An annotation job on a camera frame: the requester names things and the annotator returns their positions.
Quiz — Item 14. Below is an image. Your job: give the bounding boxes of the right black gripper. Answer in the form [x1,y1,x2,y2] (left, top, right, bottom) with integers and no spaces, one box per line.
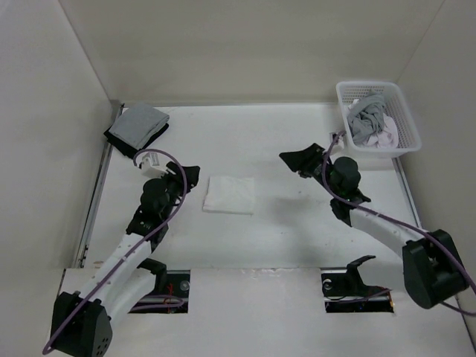
[278,144,340,198]

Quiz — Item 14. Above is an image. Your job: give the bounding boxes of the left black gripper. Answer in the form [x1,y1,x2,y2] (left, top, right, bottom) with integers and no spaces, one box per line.
[154,162,199,220]

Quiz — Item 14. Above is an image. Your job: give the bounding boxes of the white tank top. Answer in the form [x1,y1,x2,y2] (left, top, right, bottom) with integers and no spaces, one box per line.
[202,176,256,215]

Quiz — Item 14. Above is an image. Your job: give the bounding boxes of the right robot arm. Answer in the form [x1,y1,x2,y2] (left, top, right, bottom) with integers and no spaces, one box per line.
[279,144,475,309]

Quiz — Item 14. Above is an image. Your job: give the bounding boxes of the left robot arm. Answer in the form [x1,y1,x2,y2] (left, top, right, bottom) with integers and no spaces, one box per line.
[43,161,200,356]

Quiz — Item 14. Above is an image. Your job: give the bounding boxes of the folded black tank top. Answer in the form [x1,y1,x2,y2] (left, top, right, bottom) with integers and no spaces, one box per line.
[103,123,170,159]

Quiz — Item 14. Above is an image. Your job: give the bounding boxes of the folded grey tank top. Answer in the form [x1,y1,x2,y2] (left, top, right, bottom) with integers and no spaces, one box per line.
[108,103,170,149]

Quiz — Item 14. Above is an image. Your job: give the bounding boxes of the grey tank top in basket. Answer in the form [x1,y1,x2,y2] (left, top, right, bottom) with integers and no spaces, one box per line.
[347,91,385,145]

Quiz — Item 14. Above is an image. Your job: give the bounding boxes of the pale pink tank top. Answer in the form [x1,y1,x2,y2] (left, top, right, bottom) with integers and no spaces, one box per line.
[348,99,399,149]

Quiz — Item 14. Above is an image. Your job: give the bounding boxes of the white plastic basket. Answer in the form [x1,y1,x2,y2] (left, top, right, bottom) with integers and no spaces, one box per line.
[335,80,422,159]

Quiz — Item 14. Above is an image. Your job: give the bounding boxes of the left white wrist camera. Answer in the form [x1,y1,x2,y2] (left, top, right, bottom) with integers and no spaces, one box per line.
[139,152,167,179]

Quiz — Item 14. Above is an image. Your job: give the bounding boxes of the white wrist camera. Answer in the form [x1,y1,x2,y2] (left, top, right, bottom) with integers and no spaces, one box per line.
[139,152,167,179]
[329,132,346,155]

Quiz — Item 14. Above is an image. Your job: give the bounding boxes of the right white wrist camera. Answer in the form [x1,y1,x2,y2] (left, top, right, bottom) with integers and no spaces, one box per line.
[329,132,346,155]

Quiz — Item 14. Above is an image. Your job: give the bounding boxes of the left aluminium rail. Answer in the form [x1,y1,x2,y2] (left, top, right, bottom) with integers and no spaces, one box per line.
[71,99,126,269]

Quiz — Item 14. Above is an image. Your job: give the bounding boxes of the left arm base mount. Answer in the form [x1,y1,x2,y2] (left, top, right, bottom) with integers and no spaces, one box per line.
[130,270,191,315]

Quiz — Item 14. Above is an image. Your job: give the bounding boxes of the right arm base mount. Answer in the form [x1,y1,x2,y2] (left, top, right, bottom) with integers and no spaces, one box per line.
[321,255,394,313]

